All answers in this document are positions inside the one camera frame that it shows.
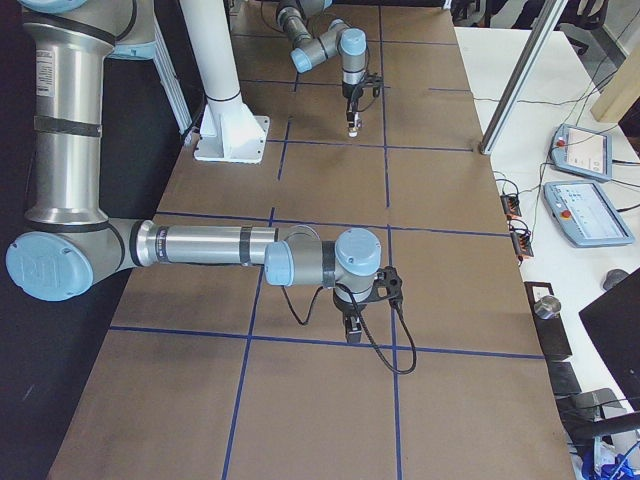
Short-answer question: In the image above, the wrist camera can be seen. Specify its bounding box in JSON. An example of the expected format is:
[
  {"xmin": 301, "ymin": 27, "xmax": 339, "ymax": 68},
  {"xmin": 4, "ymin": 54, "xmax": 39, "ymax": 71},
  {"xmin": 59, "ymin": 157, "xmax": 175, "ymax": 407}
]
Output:
[
  {"xmin": 374, "ymin": 266, "xmax": 403, "ymax": 308},
  {"xmin": 360, "ymin": 72, "xmax": 384, "ymax": 98}
]

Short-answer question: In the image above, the black computer mouse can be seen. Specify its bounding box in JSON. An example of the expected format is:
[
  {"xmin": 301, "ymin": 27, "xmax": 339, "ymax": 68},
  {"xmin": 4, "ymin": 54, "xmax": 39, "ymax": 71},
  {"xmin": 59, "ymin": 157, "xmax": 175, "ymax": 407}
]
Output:
[{"xmin": 602, "ymin": 269, "xmax": 629, "ymax": 291}]

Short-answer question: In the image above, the aluminium frame post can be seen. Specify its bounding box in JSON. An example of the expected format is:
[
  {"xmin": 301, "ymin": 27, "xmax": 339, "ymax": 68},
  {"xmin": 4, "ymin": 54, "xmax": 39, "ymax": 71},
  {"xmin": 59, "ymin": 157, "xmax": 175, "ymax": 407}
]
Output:
[{"xmin": 479, "ymin": 1, "xmax": 569, "ymax": 155}]

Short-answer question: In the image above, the metal cylinder weight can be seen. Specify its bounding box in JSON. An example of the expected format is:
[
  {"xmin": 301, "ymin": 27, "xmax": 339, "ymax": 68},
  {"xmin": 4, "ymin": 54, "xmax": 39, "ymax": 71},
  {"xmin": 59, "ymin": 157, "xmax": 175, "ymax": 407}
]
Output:
[{"xmin": 533, "ymin": 295, "xmax": 562, "ymax": 320}]

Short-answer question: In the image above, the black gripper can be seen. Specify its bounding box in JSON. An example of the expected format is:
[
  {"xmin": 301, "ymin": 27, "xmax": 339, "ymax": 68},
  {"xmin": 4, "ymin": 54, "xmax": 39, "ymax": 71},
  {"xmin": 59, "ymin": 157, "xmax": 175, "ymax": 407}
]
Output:
[
  {"xmin": 342, "ymin": 84, "xmax": 363, "ymax": 125},
  {"xmin": 333, "ymin": 289, "xmax": 372, "ymax": 344}
]

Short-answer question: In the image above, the near blue teach pendant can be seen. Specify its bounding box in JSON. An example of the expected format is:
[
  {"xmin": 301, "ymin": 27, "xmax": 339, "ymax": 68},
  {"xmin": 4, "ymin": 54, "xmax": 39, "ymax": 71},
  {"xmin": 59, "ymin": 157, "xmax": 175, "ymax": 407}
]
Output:
[{"xmin": 543, "ymin": 181, "xmax": 635, "ymax": 248}]

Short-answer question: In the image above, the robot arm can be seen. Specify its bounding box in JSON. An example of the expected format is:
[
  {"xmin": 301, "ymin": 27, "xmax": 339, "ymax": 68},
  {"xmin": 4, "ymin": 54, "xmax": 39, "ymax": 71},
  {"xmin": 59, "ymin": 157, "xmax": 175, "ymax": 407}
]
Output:
[
  {"xmin": 1, "ymin": 1, "xmax": 258, "ymax": 354},
  {"xmin": 275, "ymin": 1, "xmax": 367, "ymax": 137}
]

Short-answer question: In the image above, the white pedestal column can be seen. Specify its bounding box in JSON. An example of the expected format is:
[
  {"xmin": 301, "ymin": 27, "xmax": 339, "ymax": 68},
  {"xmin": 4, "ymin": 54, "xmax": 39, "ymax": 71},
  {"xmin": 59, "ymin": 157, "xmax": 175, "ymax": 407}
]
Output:
[{"xmin": 180, "ymin": 0, "xmax": 270, "ymax": 164}]

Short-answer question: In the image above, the far blue teach pendant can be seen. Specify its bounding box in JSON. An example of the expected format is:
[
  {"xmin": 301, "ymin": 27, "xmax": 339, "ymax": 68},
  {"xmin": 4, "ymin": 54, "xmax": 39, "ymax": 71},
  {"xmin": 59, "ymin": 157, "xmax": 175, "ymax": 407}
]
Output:
[{"xmin": 550, "ymin": 123, "xmax": 612, "ymax": 182}]

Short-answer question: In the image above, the brown paper table cover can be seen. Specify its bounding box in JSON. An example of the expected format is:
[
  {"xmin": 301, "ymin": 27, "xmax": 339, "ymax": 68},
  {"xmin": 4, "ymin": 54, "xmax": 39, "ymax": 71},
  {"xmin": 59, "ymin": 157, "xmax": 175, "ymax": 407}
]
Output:
[{"xmin": 47, "ymin": 3, "xmax": 576, "ymax": 480}]

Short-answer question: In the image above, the blue teach pendant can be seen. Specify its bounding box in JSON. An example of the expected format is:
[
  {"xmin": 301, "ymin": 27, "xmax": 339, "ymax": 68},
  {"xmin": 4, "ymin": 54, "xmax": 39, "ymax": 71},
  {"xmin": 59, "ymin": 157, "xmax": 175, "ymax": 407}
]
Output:
[
  {"xmin": 543, "ymin": 181, "xmax": 635, "ymax": 248},
  {"xmin": 550, "ymin": 123, "xmax": 612, "ymax": 182}
]

